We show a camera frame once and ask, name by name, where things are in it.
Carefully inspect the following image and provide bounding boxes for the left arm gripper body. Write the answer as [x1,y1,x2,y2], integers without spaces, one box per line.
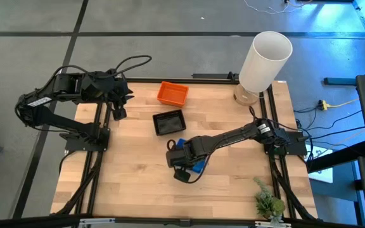
[84,73,129,105]

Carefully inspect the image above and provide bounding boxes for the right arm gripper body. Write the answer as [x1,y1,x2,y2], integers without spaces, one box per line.
[165,145,194,169]

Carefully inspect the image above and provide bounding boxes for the blue plastic basket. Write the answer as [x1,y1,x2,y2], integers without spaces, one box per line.
[175,138,208,175]

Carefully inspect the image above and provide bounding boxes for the black slotted plastic basket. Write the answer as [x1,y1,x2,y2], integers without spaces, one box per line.
[152,109,188,137]

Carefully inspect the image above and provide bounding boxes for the large orange slotted plastic basket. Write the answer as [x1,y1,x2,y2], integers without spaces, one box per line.
[157,80,190,108]

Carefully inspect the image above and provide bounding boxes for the small green artificial plant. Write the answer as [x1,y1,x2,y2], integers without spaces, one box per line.
[253,177,286,227]

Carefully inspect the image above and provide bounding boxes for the white shade wooden base lamp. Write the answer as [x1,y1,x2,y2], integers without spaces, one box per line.
[233,30,294,107]

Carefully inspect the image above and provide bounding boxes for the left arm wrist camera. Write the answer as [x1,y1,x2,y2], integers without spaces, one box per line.
[112,104,128,122]

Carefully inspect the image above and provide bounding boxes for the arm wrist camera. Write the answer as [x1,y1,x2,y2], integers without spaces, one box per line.
[173,168,191,184]
[112,104,128,122]

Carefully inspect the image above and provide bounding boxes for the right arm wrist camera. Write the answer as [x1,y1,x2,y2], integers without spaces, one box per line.
[173,168,191,184]

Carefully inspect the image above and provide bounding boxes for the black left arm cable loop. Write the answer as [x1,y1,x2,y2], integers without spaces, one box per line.
[51,54,153,84]

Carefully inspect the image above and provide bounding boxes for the black rail along table's lamp edge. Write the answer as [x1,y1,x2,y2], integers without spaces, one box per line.
[124,72,244,86]

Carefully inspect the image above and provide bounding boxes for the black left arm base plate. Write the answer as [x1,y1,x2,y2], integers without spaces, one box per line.
[64,127,111,153]

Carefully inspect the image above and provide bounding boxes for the black rail along table's plant edge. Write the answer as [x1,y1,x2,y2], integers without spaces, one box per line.
[0,213,365,228]

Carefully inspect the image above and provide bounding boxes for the black frame rails under left arm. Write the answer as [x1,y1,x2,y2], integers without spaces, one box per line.
[53,101,113,217]

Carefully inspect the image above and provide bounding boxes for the black frame rails under right arm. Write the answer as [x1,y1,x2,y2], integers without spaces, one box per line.
[257,84,318,221]

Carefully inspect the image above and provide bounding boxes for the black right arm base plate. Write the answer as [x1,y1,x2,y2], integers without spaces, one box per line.
[264,130,308,156]

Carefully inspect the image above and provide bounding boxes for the white floor cable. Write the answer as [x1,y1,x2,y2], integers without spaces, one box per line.
[242,0,314,15]

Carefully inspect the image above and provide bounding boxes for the yellow power cable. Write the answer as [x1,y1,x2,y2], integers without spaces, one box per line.
[326,97,361,109]

